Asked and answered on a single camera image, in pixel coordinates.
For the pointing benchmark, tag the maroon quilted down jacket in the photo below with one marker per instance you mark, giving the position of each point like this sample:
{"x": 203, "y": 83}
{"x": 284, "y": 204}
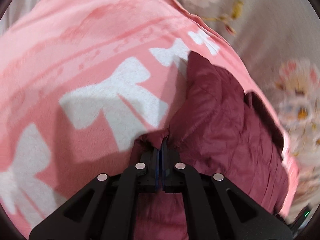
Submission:
{"x": 221, "y": 129}

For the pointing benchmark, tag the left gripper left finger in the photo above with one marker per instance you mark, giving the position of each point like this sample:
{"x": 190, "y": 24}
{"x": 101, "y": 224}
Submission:
{"x": 148, "y": 162}

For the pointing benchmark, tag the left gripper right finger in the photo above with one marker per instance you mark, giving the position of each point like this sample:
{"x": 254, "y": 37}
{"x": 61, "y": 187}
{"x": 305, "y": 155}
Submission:
{"x": 172, "y": 180}

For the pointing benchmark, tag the grey floral bed sheet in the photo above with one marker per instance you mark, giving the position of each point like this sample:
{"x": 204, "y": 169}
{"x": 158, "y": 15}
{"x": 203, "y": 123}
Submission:
{"x": 278, "y": 41}

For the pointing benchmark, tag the pink fleece blanket white bows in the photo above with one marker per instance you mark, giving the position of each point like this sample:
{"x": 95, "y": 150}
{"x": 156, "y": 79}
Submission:
{"x": 81, "y": 80}

